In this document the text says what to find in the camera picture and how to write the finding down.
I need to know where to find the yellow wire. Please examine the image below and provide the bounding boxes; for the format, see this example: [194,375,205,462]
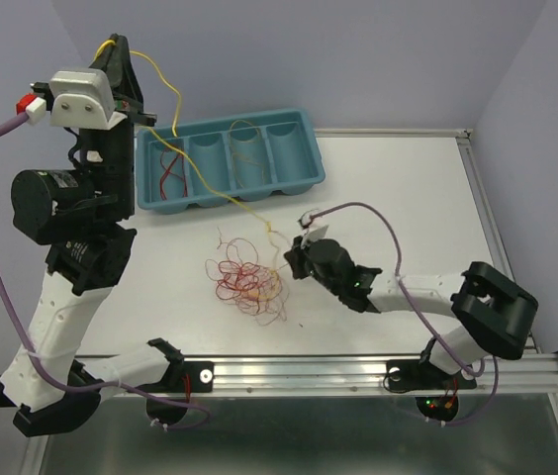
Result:
[94,39,293,278]

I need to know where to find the bundle of thin wires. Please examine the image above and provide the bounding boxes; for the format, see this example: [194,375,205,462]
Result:
[203,226,293,329]

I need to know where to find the red wire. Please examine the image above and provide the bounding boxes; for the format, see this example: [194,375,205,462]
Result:
[158,145,189,202]

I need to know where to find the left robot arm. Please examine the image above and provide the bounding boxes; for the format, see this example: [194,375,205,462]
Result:
[0,35,187,437]

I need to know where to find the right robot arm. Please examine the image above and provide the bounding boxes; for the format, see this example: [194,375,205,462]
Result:
[284,237,538,386]

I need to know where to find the teal four-compartment tray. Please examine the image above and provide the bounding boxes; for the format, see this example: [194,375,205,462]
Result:
[136,109,326,214]

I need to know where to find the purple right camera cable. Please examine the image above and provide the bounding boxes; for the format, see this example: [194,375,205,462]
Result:
[308,201,501,428]

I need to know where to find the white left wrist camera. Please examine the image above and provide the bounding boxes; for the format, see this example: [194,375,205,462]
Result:
[15,68,128,131]

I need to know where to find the aluminium front mounting rail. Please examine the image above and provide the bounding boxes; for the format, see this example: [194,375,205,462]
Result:
[41,350,558,397]

